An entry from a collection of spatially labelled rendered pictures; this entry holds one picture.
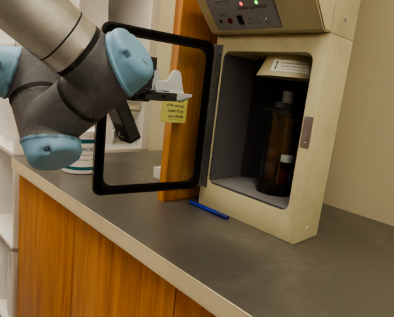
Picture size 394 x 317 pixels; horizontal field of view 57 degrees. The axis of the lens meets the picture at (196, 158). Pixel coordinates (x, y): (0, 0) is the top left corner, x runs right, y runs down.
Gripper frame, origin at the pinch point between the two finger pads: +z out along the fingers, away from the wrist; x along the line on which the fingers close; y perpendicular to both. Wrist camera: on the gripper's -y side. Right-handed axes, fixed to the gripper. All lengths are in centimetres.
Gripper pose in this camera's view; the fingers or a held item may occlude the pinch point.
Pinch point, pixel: (177, 97)
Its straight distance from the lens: 76.9
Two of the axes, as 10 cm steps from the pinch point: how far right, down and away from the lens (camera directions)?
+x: -6.7, -2.3, 7.0
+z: 7.3, -0.7, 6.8
